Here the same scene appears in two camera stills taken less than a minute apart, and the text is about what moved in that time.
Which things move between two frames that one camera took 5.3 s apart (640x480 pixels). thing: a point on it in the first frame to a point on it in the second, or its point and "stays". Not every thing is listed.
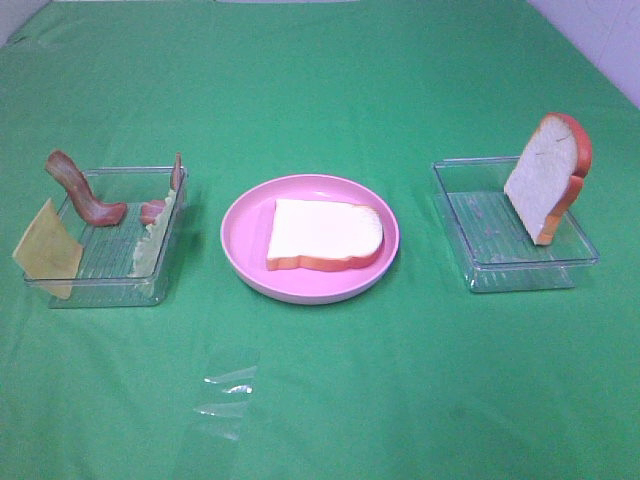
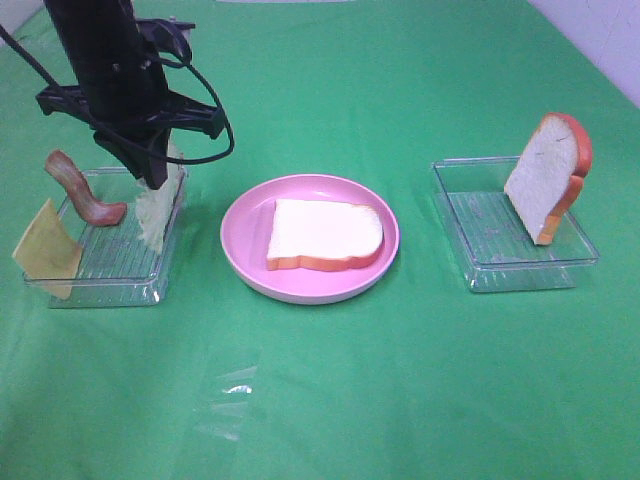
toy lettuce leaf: x=147 y=249 to x=153 y=204
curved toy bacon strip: x=66 y=172 stays
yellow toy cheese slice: x=49 y=252 stays
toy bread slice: x=323 y=235 stays
